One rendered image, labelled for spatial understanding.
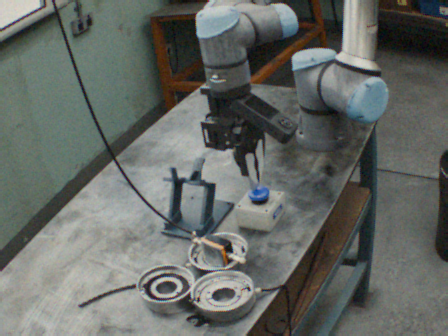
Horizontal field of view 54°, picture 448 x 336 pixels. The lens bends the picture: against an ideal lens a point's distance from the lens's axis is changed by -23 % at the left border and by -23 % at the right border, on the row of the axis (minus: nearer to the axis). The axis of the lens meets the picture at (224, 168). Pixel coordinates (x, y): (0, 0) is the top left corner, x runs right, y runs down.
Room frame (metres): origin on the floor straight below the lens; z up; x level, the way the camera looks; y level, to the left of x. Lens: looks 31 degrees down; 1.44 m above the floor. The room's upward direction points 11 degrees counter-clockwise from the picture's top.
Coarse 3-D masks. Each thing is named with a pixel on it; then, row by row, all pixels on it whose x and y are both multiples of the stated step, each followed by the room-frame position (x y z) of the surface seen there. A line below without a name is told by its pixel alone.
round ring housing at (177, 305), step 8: (168, 264) 0.72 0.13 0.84; (144, 272) 0.70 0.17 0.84; (152, 272) 0.71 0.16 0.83; (160, 272) 0.71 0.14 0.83; (168, 272) 0.71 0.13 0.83; (176, 272) 0.71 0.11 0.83; (184, 272) 0.70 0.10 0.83; (144, 280) 0.69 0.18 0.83; (160, 280) 0.69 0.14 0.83; (168, 280) 0.69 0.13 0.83; (176, 280) 0.69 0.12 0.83; (192, 280) 0.68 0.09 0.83; (152, 288) 0.67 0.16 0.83; (160, 288) 0.68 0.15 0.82; (168, 288) 0.69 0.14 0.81; (176, 288) 0.68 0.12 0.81; (144, 296) 0.64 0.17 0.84; (160, 296) 0.65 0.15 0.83; (168, 296) 0.64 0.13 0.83; (184, 296) 0.63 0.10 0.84; (152, 304) 0.62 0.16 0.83; (160, 304) 0.62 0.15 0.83; (168, 304) 0.62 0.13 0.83; (176, 304) 0.62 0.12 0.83; (184, 304) 0.62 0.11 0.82; (160, 312) 0.63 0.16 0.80; (168, 312) 0.62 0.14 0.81; (176, 312) 0.62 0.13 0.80
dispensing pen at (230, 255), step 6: (192, 234) 0.77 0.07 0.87; (210, 234) 0.75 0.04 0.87; (192, 240) 0.76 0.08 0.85; (198, 240) 0.76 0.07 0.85; (210, 240) 0.73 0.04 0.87; (216, 240) 0.73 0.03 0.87; (222, 240) 0.73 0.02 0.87; (228, 246) 0.71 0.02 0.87; (228, 252) 0.71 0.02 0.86; (228, 258) 0.70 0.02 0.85; (234, 258) 0.69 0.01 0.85; (240, 258) 0.69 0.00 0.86; (246, 264) 0.68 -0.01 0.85; (252, 264) 0.67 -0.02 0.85
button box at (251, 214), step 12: (276, 192) 0.87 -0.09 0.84; (240, 204) 0.86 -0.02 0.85; (252, 204) 0.85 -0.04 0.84; (264, 204) 0.84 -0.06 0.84; (276, 204) 0.84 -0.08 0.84; (240, 216) 0.85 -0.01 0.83; (252, 216) 0.83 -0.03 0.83; (264, 216) 0.82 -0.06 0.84; (276, 216) 0.84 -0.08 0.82; (252, 228) 0.83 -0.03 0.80; (264, 228) 0.82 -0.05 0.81
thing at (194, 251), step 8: (224, 232) 0.79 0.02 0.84; (232, 240) 0.77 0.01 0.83; (240, 240) 0.77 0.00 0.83; (192, 248) 0.76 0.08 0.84; (200, 248) 0.77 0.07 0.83; (240, 248) 0.75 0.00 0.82; (248, 248) 0.73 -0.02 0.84; (192, 256) 0.75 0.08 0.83; (248, 256) 0.72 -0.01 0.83; (192, 264) 0.72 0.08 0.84; (208, 264) 0.72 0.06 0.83; (216, 264) 0.71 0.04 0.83; (232, 264) 0.69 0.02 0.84; (240, 264) 0.70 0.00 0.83; (200, 272) 0.70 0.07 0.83; (208, 272) 0.69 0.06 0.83
